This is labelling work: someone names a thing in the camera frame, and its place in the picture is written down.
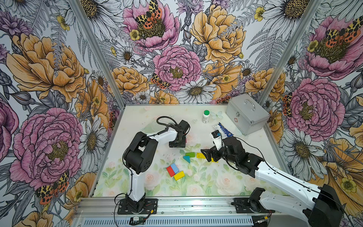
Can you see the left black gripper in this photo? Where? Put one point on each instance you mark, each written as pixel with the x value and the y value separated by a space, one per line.
pixel 181 145

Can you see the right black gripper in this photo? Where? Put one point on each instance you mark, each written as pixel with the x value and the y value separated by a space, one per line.
pixel 209 156

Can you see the green rectangular block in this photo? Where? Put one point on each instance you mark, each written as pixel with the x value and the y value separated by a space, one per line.
pixel 190 154

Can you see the teal triangular block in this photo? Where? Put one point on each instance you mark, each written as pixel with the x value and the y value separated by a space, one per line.
pixel 187 159

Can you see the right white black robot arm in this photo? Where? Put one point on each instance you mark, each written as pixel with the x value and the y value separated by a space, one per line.
pixel 318 206

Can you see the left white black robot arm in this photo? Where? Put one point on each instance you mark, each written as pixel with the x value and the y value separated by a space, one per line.
pixel 139 155

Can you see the yellow block near green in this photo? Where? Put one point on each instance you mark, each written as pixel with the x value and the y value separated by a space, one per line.
pixel 200 156

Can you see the blue white plastic packet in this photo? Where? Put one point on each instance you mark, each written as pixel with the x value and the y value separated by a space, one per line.
pixel 225 133

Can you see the light blue block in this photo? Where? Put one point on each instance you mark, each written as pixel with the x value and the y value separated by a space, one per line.
pixel 175 168

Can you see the red block lower cluster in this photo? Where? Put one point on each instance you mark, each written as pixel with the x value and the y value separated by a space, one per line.
pixel 170 171

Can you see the yellow block lower cluster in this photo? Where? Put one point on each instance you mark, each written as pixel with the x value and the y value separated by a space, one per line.
pixel 179 175

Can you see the white bottle green cap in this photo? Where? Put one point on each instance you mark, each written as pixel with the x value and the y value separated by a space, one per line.
pixel 205 117

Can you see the silver metal case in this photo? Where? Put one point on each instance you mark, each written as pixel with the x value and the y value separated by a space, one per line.
pixel 247 115

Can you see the small green circuit board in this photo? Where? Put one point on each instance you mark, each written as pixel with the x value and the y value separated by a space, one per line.
pixel 135 220

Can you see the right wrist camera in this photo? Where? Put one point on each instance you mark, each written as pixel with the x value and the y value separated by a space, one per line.
pixel 217 139

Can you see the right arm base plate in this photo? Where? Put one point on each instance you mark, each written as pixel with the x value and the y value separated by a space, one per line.
pixel 247 205

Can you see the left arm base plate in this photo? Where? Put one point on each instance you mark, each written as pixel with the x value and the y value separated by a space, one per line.
pixel 142 207

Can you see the left aluminium frame post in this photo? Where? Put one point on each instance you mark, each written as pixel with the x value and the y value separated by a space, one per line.
pixel 97 51

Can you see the aluminium frame post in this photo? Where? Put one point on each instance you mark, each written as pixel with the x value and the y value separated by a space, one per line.
pixel 97 51
pixel 295 38

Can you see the aluminium front rail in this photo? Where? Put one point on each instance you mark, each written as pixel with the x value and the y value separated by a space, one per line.
pixel 198 206

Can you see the right aluminium frame post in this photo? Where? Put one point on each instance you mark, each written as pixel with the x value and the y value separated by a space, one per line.
pixel 295 38

